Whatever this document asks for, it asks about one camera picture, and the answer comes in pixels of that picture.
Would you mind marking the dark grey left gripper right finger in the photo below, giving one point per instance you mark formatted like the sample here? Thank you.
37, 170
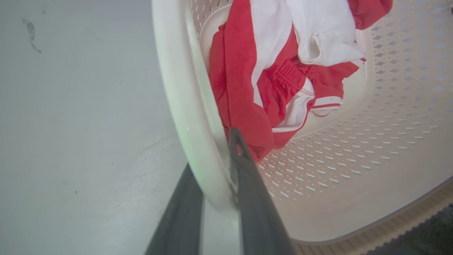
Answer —
258, 212

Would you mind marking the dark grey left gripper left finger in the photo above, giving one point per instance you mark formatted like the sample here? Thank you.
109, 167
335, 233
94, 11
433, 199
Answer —
178, 219

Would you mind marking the white perforated plastic laundry basket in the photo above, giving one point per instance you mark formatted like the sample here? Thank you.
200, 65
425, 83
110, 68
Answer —
371, 159

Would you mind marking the red and white garment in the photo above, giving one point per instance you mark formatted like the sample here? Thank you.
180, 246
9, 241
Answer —
247, 92

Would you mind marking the white cloth garment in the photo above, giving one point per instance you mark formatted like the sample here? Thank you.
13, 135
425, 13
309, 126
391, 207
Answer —
329, 35

